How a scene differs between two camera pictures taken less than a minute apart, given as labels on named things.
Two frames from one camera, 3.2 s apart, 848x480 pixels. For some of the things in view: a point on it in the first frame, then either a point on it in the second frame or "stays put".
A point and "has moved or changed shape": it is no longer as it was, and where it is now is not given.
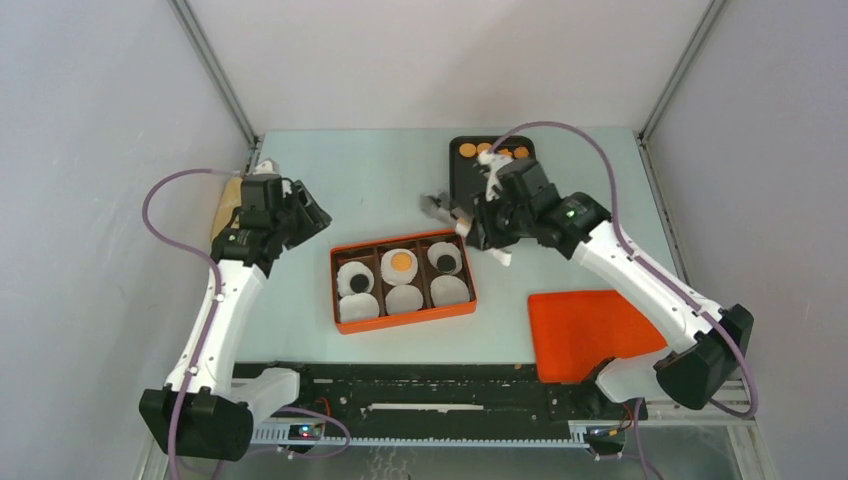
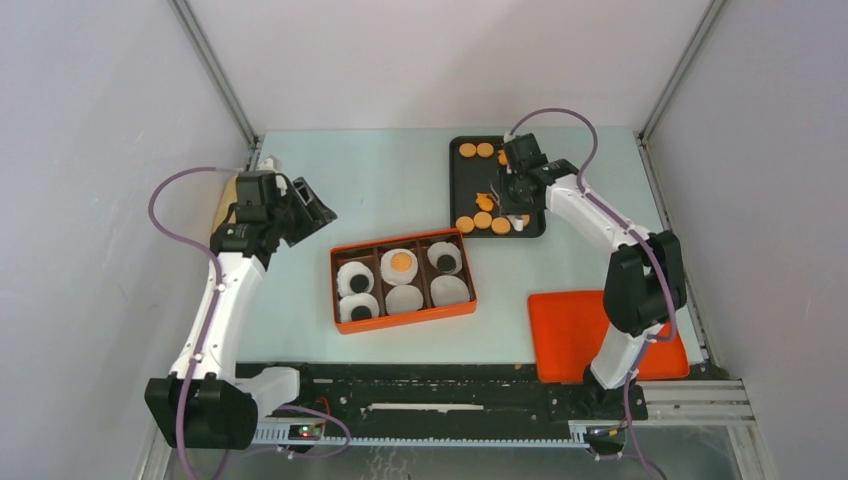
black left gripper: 313,217 stays put
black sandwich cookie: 359,283 stays put
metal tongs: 461,219 has moved or changed shape
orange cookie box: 399,280 stays put
